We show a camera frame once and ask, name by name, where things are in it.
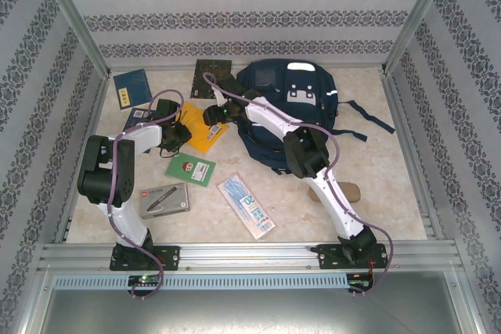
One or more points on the black book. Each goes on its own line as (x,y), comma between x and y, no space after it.
(199,89)

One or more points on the green notebook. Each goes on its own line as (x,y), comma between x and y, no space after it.
(176,171)

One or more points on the blue booklet with QR codes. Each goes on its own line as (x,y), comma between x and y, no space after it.
(137,119)

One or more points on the blue book yellow label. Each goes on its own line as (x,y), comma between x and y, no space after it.
(133,87)

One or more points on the grey pen box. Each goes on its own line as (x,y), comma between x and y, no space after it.
(168,203)

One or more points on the navy blue backpack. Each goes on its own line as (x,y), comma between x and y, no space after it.
(305,76)

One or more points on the blue face mask pack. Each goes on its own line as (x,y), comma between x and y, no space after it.
(246,209)

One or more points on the tan pencil case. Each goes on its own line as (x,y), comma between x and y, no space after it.
(350,192)

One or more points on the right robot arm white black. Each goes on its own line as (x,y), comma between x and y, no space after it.
(309,154)

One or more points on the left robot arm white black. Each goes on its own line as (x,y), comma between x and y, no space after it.
(102,177)

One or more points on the grey metal sheet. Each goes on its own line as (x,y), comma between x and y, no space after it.
(250,314)

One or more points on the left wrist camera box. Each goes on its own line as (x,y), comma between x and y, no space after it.
(168,109)

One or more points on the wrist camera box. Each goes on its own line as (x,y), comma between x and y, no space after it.
(168,109)
(231,85)

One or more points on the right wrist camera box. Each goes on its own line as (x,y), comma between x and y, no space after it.
(231,85)

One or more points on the aluminium back rail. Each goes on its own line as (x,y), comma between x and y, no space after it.
(164,67)

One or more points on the aluminium side rail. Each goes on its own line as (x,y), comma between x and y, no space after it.
(403,123)
(102,95)

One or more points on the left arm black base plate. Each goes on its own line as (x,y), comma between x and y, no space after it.
(170,257)

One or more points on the aluminium mounting rail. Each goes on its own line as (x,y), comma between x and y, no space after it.
(250,256)

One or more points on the aluminium frame post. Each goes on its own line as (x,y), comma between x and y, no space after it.
(70,13)
(420,13)

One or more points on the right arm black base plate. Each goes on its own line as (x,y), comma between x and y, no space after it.
(329,257)

